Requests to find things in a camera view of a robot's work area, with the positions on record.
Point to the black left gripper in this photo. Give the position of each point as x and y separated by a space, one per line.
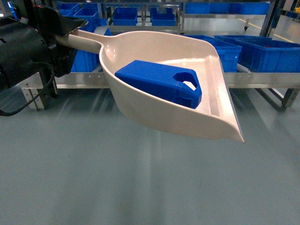
50 24

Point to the blue plastic part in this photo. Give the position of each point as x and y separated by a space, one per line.
175 84

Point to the beige plastic dustpan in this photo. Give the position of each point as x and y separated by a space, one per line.
153 112

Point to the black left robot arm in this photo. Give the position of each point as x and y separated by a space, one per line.
28 45

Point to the steel flow rack shelf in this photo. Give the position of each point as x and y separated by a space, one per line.
117 51

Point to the blue bin front left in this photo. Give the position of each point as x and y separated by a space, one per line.
87 58

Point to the blue bin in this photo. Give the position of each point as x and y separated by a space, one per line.
265 55
228 53
87 58

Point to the blue bin front right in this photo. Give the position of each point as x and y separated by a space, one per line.
228 53

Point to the blue bin far right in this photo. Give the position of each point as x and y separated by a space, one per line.
265 55

